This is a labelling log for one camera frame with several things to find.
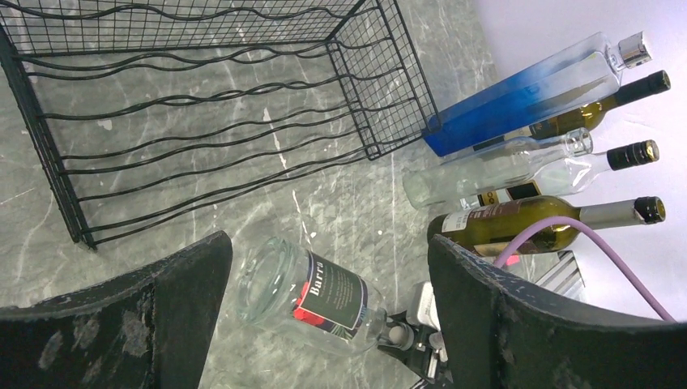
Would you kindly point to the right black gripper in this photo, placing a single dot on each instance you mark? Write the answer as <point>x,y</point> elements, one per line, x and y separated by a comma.
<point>417,348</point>

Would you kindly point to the small pink block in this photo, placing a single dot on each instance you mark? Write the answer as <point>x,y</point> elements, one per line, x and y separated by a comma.
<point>512,260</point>

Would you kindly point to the clear round labelled bottle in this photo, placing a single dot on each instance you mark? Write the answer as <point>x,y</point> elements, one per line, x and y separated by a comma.
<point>288,290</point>

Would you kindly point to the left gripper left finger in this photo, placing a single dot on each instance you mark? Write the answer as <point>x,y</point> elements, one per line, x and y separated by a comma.
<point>148,328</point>

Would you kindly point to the tall blue square bottle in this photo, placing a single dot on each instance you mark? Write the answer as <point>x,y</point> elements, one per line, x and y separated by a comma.
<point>580,74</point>

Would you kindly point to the green wine bottle black neck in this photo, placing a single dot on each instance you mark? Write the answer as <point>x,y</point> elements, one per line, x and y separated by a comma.
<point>588,116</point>

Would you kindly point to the clear bottle black cap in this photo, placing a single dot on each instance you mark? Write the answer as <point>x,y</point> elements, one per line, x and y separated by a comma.
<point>570,175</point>

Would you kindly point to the clear slim empty bottle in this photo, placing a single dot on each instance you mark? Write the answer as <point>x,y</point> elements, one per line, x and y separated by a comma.
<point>500,165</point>

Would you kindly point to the black wire wine rack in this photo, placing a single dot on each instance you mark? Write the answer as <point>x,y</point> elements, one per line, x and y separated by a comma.
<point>144,111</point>

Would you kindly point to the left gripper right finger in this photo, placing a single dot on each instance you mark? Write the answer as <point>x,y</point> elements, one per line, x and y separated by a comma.
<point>502,331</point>

